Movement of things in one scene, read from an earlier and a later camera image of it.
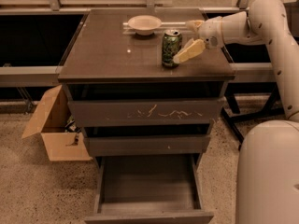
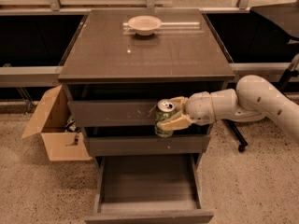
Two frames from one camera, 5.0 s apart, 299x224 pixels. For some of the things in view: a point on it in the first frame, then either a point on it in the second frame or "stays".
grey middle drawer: [147, 144] stays
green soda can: [171, 45] → [164, 108]
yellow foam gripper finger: [191, 49] → [175, 122]
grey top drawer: [146, 112] stays
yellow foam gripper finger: [195, 23] → [180, 100]
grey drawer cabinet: [134, 112] stays
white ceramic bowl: [144, 24] stays
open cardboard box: [62, 145] stays
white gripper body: [209, 32] → [199, 108]
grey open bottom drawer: [147, 189] stays
